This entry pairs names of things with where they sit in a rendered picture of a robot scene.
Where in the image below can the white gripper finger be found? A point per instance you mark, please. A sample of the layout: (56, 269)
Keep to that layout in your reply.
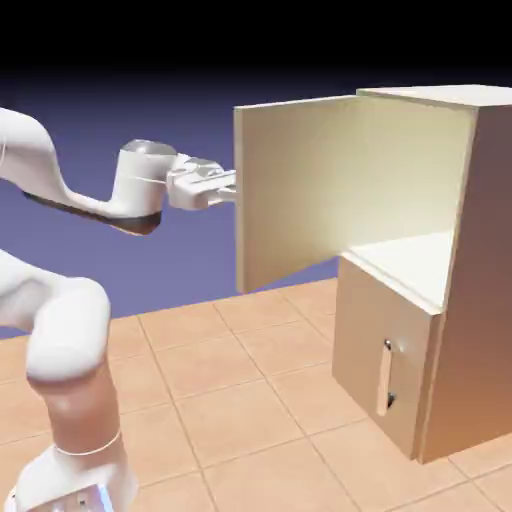
(226, 195)
(226, 177)

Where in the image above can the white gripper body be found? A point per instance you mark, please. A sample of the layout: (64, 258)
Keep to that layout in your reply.
(188, 194)

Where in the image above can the cream cabinet door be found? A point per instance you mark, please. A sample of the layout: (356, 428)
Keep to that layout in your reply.
(292, 192)

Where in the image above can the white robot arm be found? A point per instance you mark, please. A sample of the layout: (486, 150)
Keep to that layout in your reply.
(72, 320)

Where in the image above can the light wood cabinet door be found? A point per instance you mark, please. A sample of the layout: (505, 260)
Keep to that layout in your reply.
(372, 320)

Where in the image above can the light wood cabinet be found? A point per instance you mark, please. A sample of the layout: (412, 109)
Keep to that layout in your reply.
(480, 280)

